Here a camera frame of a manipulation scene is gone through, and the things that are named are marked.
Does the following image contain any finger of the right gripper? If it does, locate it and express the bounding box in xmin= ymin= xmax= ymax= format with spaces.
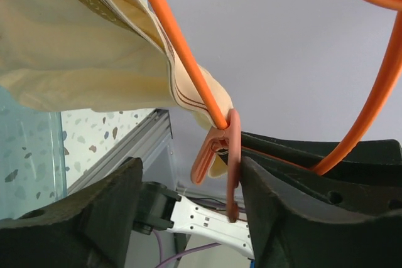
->
xmin=241 ymin=132 xmax=401 ymax=216

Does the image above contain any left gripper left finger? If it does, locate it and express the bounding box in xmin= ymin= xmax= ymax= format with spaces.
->
xmin=1 ymin=158 xmax=143 ymax=267

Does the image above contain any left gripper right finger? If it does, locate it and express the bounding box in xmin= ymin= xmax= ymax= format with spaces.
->
xmin=241 ymin=158 xmax=401 ymax=267

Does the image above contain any pink clothespin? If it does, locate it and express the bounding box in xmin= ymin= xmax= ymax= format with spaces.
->
xmin=190 ymin=109 xmax=241 ymax=223

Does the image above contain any orange plastic hanger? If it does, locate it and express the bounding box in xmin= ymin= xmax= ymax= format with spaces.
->
xmin=149 ymin=0 xmax=401 ymax=175

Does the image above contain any beige underwear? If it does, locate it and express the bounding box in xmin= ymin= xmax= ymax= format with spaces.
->
xmin=0 ymin=0 xmax=234 ymax=179

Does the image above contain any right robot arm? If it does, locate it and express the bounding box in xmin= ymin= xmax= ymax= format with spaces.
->
xmin=133 ymin=132 xmax=401 ymax=267

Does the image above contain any clear blue plastic container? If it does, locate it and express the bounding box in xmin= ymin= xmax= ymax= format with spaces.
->
xmin=0 ymin=88 xmax=67 ymax=219

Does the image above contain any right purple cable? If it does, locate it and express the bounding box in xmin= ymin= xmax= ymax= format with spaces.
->
xmin=151 ymin=198 xmax=249 ymax=268

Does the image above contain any aluminium rail frame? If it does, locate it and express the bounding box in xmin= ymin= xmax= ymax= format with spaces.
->
xmin=67 ymin=109 xmax=172 ymax=195

